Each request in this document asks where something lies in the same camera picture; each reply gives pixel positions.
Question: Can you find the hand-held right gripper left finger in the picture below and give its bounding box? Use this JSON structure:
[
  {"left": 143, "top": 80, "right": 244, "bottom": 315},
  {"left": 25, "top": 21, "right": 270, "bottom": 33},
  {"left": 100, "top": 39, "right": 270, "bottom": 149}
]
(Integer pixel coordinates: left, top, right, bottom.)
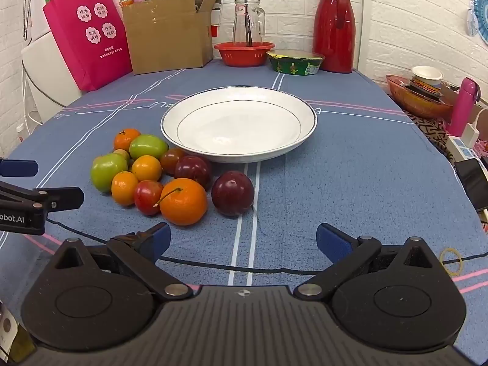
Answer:
[{"left": 49, "top": 222, "right": 193, "bottom": 301}]

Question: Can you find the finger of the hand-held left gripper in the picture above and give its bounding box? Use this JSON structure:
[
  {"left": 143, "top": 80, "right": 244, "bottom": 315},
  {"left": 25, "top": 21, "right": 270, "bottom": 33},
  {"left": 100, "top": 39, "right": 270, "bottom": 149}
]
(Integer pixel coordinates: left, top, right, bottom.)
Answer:
[
  {"left": 0, "top": 159, "right": 39, "bottom": 178},
  {"left": 0, "top": 181, "right": 85, "bottom": 215}
]

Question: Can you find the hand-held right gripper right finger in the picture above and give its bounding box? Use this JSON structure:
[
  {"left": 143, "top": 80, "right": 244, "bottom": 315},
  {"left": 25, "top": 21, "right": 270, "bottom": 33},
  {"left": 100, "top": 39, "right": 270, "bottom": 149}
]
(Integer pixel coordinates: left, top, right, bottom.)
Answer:
[{"left": 293, "top": 223, "right": 439, "bottom": 301}]

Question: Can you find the large orange with long stem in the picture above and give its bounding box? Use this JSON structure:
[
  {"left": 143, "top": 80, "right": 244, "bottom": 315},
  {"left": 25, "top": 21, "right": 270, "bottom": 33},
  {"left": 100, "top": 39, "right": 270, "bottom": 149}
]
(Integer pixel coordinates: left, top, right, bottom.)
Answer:
[{"left": 159, "top": 178, "right": 208, "bottom": 226}]

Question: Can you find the small red fruit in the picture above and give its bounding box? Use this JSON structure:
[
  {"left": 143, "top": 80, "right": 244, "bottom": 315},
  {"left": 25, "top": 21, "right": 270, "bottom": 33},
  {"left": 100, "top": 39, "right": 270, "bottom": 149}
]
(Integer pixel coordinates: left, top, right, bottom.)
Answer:
[{"left": 133, "top": 180, "right": 164, "bottom": 216}]

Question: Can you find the green fruit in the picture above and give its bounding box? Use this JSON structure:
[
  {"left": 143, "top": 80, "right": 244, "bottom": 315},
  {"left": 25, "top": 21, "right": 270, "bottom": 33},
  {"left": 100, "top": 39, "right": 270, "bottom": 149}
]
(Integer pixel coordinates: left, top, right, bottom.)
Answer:
[
  {"left": 90, "top": 153, "right": 129, "bottom": 193},
  {"left": 129, "top": 135, "right": 169, "bottom": 161}
]

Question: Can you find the orange tangerine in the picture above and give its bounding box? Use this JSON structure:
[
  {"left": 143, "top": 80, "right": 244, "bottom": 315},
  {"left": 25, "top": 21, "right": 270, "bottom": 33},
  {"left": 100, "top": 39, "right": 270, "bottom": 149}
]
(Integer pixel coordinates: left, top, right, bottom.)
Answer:
[{"left": 111, "top": 171, "right": 139, "bottom": 206}]

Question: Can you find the yellow-orange tangerine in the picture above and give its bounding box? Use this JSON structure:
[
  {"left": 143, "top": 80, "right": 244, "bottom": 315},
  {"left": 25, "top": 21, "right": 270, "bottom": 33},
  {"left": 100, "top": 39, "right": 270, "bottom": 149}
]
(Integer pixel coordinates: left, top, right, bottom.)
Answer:
[{"left": 131, "top": 155, "right": 163, "bottom": 182}]

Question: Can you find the dark red plum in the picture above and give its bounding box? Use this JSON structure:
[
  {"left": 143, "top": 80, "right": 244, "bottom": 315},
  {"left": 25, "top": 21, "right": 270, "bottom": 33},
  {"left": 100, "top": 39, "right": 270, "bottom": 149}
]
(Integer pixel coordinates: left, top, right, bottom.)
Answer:
[
  {"left": 211, "top": 171, "right": 255, "bottom": 217},
  {"left": 174, "top": 155, "right": 213, "bottom": 189}
]

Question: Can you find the brown-red jujube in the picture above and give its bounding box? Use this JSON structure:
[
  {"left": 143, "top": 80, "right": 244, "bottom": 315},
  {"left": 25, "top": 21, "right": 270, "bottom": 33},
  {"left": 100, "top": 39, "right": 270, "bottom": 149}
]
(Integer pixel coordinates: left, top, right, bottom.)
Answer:
[{"left": 159, "top": 148, "right": 187, "bottom": 177}]

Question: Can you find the small orange with stem spot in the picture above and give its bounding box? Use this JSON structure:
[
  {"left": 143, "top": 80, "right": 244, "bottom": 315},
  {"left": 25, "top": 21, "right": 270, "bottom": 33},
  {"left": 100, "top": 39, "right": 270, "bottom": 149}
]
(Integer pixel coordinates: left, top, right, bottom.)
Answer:
[{"left": 113, "top": 128, "right": 142, "bottom": 152}]

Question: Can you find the white ceramic plate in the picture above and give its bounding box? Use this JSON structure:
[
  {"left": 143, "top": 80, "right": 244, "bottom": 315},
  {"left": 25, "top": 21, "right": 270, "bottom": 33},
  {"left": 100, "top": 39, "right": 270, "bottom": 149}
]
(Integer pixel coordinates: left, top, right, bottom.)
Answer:
[{"left": 160, "top": 86, "right": 318, "bottom": 163}]

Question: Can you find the blue striped tablecloth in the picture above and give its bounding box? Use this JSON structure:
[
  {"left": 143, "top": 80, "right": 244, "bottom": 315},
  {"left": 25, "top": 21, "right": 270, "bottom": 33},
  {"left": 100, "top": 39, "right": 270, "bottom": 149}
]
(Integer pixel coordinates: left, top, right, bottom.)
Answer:
[{"left": 0, "top": 58, "right": 488, "bottom": 351}]

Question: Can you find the white appliance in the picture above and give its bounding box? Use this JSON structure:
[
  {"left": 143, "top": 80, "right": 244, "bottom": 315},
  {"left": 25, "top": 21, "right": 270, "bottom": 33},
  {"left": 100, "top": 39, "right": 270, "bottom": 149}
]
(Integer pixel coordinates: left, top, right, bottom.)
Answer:
[{"left": 21, "top": 30, "right": 82, "bottom": 120}]

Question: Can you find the yellowish packet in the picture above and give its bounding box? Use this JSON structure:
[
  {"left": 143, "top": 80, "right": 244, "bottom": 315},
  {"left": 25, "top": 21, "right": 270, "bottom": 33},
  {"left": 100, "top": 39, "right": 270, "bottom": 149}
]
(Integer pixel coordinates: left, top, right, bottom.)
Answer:
[{"left": 0, "top": 301, "right": 37, "bottom": 364}]

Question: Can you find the yellow rubber band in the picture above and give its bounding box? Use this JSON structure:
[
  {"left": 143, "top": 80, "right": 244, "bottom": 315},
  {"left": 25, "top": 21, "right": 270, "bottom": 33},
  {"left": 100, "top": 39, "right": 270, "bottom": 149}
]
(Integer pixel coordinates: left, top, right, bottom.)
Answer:
[{"left": 440, "top": 248, "right": 464, "bottom": 277}]

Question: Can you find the pink tote bag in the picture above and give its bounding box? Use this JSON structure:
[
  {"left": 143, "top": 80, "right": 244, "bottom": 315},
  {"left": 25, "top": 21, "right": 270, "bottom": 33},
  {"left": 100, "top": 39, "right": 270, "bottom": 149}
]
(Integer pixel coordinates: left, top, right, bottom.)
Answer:
[{"left": 43, "top": 0, "right": 133, "bottom": 91}]

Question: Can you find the dark patterned cloth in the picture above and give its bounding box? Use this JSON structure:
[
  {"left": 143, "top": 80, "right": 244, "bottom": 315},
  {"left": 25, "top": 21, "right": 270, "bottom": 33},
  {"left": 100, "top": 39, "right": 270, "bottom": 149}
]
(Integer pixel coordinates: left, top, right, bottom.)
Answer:
[{"left": 400, "top": 107, "right": 458, "bottom": 161}]

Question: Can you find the black phone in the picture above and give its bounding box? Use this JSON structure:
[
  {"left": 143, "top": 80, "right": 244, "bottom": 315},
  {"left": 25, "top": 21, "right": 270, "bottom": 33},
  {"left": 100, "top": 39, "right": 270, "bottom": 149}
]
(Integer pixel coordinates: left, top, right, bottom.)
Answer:
[{"left": 454, "top": 158, "right": 488, "bottom": 211}]

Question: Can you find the white power strip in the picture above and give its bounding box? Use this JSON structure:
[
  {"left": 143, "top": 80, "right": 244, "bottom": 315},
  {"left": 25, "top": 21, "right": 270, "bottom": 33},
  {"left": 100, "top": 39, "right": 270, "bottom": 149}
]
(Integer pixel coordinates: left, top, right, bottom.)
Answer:
[{"left": 446, "top": 135, "right": 488, "bottom": 168}]

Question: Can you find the orange-brown plastic basket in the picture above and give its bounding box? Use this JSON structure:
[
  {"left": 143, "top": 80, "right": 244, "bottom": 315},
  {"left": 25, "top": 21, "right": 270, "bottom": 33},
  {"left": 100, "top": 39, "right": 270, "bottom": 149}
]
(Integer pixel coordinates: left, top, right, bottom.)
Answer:
[{"left": 386, "top": 74, "right": 454, "bottom": 120}]

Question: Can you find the white charger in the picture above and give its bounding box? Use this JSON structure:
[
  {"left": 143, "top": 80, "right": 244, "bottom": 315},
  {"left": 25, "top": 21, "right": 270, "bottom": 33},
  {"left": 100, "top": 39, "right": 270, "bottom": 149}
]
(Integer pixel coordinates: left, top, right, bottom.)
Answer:
[{"left": 461, "top": 122, "right": 480, "bottom": 149}]

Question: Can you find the green instant noodle bowl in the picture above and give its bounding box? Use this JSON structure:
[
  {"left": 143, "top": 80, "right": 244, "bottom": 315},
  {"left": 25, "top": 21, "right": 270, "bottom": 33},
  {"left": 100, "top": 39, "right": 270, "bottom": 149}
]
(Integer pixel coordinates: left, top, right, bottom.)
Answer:
[{"left": 266, "top": 49, "right": 325, "bottom": 76}]

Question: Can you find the patterned box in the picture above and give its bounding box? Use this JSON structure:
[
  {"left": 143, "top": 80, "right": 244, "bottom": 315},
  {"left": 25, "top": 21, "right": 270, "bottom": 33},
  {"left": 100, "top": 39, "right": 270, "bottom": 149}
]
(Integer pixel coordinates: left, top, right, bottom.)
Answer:
[{"left": 410, "top": 78, "right": 443, "bottom": 100}]

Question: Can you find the pink bottle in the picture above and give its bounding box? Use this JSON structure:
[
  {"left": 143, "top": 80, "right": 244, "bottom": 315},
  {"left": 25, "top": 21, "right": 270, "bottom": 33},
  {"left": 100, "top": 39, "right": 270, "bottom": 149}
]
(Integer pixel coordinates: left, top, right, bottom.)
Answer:
[{"left": 445, "top": 77, "right": 481, "bottom": 137}]

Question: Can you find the white cup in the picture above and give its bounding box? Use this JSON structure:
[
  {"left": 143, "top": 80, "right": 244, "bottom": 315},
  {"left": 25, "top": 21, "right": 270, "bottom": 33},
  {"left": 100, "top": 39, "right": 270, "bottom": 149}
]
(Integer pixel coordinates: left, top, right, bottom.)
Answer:
[{"left": 411, "top": 65, "right": 443, "bottom": 86}]

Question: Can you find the cardboard box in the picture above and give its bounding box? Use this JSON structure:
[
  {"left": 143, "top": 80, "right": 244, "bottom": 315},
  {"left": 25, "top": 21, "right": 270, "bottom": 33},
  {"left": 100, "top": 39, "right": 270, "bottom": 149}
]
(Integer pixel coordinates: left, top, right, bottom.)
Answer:
[{"left": 121, "top": 0, "right": 220, "bottom": 76}]

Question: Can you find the red plastic basket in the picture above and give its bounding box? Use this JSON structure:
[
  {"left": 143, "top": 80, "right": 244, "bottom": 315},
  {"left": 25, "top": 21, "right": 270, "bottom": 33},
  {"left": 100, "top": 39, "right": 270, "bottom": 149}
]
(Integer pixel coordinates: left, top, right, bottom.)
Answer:
[{"left": 214, "top": 41, "right": 276, "bottom": 67}]

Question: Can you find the red thermos jug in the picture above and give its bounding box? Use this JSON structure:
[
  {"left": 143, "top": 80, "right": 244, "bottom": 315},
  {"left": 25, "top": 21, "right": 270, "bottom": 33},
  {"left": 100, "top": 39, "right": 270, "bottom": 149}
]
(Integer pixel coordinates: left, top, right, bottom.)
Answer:
[{"left": 313, "top": 0, "right": 356, "bottom": 74}]

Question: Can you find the glass pitcher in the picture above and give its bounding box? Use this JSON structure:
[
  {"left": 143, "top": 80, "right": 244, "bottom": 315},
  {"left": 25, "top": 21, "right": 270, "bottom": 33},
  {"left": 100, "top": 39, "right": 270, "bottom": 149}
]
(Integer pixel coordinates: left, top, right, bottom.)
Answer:
[{"left": 232, "top": 0, "right": 266, "bottom": 46}]

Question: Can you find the dark utensil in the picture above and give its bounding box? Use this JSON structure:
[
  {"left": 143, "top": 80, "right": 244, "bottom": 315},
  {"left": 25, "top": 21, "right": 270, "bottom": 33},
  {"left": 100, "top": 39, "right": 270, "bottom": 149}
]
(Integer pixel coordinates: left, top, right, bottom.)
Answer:
[{"left": 243, "top": 0, "right": 254, "bottom": 46}]

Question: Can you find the blue paper fan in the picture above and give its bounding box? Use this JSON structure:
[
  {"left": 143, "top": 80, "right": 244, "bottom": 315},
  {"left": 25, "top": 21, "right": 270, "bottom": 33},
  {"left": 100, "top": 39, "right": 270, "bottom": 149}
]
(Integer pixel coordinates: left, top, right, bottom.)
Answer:
[{"left": 467, "top": 0, "right": 488, "bottom": 41}]

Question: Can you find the black cable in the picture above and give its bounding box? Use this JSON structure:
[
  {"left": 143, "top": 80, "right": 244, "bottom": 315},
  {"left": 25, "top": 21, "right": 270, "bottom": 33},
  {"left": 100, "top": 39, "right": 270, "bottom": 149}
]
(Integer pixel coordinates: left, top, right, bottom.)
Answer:
[{"left": 46, "top": 217, "right": 488, "bottom": 275}]

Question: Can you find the white cable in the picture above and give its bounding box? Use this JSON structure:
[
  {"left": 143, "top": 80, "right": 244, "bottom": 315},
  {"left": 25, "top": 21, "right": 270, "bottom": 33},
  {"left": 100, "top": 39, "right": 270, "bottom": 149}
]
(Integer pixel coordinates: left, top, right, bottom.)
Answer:
[{"left": 21, "top": 72, "right": 42, "bottom": 138}]

